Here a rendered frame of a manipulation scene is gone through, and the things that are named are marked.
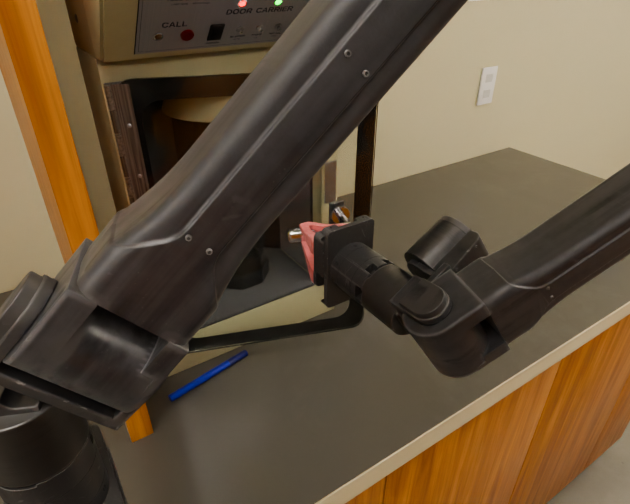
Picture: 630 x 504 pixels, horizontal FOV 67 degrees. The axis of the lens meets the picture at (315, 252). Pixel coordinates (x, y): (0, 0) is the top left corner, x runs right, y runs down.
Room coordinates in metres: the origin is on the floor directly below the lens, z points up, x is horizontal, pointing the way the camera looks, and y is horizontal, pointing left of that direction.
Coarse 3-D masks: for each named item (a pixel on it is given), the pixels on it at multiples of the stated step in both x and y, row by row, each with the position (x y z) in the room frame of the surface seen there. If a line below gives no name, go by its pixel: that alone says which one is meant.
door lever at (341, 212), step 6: (336, 210) 0.58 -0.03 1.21; (342, 210) 0.58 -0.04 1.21; (348, 210) 0.59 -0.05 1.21; (336, 216) 0.58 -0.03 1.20; (342, 216) 0.57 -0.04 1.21; (348, 216) 0.59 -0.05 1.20; (336, 222) 0.58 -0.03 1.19; (342, 222) 0.55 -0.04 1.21; (348, 222) 0.55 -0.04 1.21; (294, 228) 0.53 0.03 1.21; (288, 234) 0.52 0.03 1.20; (294, 234) 0.52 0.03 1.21; (300, 234) 0.52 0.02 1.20; (288, 240) 0.52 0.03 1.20; (294, 240) 0.52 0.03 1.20; (300, 240) 0.52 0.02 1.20
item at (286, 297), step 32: (160, 96) 0.54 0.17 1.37; (192, 96) 0.55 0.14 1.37; (224, 96) 0.55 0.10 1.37; (160, 128) 0.54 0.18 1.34; (192, 128) 0.54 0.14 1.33; (160, 160) 0.53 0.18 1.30; (352, 160) 0.59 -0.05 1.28; (320, 192) 0.58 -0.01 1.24; (352, 192) 0.59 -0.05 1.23; (288, 224) 0.57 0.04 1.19; (256, 256) 0.56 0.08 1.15; (288, 256) 0.57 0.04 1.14; (256, 288) 0.56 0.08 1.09; (288, 288) 0.57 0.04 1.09; (320, 288) 0.58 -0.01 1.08; (224, 320) 0.55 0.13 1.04; (256, 320) 0.56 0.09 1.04; (288, 320) 0.57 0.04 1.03; (320, 320) 0.58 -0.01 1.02; (352, 320) 0.59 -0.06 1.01; (192, 352) 0.53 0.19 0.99
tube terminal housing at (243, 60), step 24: (72, 0) 0.58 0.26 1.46; (72, 24) 0.61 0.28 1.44; (264, 48) 0.64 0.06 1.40; (96, 72) 0.54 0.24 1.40; (120, 72) 0.54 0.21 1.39; (144, 72) 0.56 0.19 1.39; (168, 72) 0.57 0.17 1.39; (192, 72) 0.59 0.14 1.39; (216, 72) 0.61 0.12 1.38; (240, 72) 0.62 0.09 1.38; (96, 96) 0.57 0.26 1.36; (96, 120) 0.61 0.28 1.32; (120, 168) 0.53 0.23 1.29; (120, 192) 0.56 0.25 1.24; (192, 360) 0.56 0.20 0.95
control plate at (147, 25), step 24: (144, 0) 0.48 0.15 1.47; (168, 0) 0.50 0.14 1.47; (192, 0) 0.51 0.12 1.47; (216, 0) 0.52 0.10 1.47; (264, 0) 0.55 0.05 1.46; (288, 0) 0.57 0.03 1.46; (144, 24) 0.50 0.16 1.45; (168, 24) 0.52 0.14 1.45; (192, 24) 0.53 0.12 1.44; (240, 24) 0.56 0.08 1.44; (264, 24) 0.58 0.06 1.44; (288, 24) 0.60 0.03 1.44; (144, 48) 0.52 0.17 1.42; (168, 48) 0.54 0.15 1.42; (192, 48) 0.56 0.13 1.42
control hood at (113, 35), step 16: (96, 0) 0.48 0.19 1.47; (112, 0) 0.47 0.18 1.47; (128, 0) 0.48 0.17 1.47; (96, 16) 0.49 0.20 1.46; (112, 16) 0.48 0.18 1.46; (128, 16) 0.49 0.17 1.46; (96, 32) 0.50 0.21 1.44; (112, 32) 0.49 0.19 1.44; (128, 32) 0.50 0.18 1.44; (96, 48) 0.52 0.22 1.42; (112, 48) 0.51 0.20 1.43; (128, 48) 0.52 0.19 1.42; (208, 48) 0.57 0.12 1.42; (224, 48) 0.58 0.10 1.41; (240, 48) 0.60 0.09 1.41
